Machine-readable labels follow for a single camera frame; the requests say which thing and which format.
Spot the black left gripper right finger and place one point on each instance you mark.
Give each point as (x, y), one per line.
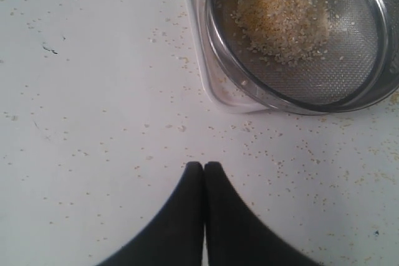
(234, 234)

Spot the round steel mesh sieve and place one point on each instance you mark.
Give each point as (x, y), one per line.
(356, 68)

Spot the white plastic tray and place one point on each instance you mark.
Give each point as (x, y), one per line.
(219, 88)

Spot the yellow white grain pile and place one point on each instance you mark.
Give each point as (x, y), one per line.
(287, 30)

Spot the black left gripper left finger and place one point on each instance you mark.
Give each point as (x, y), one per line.
(175, 235)

